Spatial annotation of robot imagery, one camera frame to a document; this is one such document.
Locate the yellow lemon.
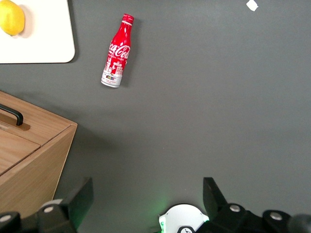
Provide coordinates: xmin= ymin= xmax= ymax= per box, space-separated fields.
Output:
xmin=0 ymin=0 xmax=26 ymax=37

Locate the white rounded tray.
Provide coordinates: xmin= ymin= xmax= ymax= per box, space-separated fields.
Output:
xmin=0 ymin=0 xmax=76 ymax=64

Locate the small white tape piece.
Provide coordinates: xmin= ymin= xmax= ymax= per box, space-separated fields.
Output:
xmin=245 ymin=0 xmax=259 ymax=12

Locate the red coke bottle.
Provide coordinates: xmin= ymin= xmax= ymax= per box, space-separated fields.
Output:
xmin=101 ymin=13 xmax=135 ymax=88

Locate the light wooden box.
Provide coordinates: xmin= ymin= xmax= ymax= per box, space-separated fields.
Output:
xmin=0 ymin=91 xmax=78 ymax=219

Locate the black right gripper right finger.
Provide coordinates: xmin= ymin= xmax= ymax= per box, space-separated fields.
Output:
xmin=203 ymin=177 xmax=292 ymax=233

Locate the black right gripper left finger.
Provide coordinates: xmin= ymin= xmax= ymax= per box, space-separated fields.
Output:
xmin=0 ymin=177 xmax=94 ymax=233

